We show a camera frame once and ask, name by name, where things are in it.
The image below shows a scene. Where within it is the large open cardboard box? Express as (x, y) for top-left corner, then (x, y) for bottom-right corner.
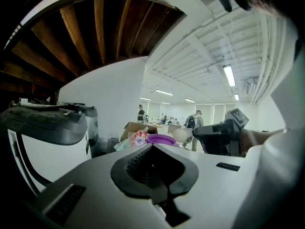
(120, 121), (159, 142)

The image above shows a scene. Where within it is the ceiling air conditioner unit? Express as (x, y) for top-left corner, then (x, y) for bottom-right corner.
(245, 76), (259, 98)

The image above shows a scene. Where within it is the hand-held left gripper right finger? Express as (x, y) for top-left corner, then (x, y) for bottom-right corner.
(152, 144), (247, 229)

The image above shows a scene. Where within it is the white black cleaning machine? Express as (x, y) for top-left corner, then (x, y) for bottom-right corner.
(0, 106), (92, 196)

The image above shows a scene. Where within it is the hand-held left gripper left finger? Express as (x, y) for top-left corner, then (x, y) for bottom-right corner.
(34, 143), (167, 229)

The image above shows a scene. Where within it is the person's right forearm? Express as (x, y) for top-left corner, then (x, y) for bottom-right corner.
(240, 127), (287, 153)

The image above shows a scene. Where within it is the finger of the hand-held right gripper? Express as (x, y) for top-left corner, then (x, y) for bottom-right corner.
(192, 125), (215, 143)

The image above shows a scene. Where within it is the purple detergent tub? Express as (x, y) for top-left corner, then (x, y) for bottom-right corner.
(145, 134), (177, 149)

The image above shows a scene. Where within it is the pink white detergent pouch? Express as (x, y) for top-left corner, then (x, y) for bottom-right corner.
(113, 126), (150, 152)

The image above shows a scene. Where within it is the wooden staircase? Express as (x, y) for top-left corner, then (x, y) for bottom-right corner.
(0, 0), (188, 92)

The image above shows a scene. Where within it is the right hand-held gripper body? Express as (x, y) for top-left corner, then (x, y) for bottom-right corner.
(202, 107), (250, 156)

